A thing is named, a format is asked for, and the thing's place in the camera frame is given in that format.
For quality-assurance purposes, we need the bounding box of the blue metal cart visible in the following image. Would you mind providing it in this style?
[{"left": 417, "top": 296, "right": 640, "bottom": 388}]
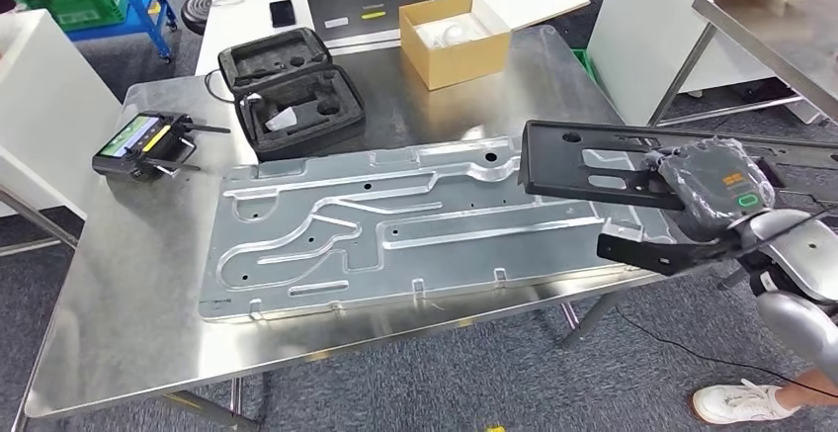
[{"left": 65, "top": 0, "right": 179, "bottom": 63}]

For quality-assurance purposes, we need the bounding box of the steel workbench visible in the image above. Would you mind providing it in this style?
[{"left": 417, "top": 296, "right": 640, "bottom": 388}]
[{"left": 9, "top": 23, "right": 718, "bottom": 432}]

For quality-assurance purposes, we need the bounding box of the white table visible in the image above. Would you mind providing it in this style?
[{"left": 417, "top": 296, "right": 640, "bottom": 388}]
[{"left": 194, "top": 0, "right": 460, "bottom": 78}]

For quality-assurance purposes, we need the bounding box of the stamped sheet metal panel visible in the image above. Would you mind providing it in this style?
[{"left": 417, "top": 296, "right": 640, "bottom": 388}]
[{"left": 198, "top": 135, "right": 679, "bottom": 323}]

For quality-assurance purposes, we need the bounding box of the black round stool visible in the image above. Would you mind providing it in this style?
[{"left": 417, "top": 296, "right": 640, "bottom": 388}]
[{"left": 179, "top": 0, "right": 219, "bottom": 37}]

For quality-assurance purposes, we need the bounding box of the black plastic frame part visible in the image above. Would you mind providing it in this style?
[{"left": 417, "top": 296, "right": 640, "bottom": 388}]
[{"left": 518, "top": 119, "right": 838, "bottom": 213}]

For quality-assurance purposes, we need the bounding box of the white paper slip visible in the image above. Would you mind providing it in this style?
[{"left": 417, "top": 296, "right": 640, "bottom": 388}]
[{"left": 264, "top": 106, "right": 299, "bottom": 133}]

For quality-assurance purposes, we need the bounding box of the black foam lined case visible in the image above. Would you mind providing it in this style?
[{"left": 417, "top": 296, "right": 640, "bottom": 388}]
[{"left": 216, "top": 26, "right": 368, "bottom": 164}]

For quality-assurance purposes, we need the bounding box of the white foam insert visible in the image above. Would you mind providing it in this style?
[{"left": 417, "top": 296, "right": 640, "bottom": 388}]
[{"left": 414, "top": 13, "right": 491, "bottom": 50}]

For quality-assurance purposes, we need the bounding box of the open cardboard box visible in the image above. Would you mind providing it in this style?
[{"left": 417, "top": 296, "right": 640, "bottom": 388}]
[{"left": 398, "top": 0, "right": 594, "bottom": 92}]

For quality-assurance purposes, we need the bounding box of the black remote controller with screen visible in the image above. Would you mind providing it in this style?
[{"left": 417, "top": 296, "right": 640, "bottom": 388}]
[{"left": 91, "top": 111, "right": 231, "bottom": 183}]

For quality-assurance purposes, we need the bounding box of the person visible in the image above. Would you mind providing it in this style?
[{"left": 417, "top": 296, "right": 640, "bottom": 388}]
[{"left": 692, "top": 366, "right": 838, "bottom": 426}]

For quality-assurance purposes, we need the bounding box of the black smartphone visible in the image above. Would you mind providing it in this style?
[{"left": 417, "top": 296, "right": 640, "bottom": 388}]
[{"left": 269, "top": 0, "right": 297, "bottom": 29}]

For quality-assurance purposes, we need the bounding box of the green plastic crate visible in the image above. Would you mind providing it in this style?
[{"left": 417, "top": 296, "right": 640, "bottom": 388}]
[
  {"left": 571, "top": 48, "right": 598, "bottom": 84},
  {"left": 23, "top": 0, "right": 130, "bottom": 32}
]

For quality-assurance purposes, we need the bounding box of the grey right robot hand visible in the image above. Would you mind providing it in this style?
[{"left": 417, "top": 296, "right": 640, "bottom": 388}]
[{"left": 641, "top": 137, "right": 778, "bottom": 243}]

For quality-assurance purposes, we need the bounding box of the steel table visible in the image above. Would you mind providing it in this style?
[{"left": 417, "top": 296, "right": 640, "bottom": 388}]
[
  {"left": 0, "top": 186, "right": 80, "bottom": 260},
  {"left": 647, "top": 0, "right": 838, "bottom": 130}
]

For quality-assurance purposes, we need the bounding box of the black floor cable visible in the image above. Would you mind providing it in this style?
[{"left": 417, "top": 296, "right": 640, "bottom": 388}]
[{"left": 614, "top": 304, "right": 838, "bottom": 398}]

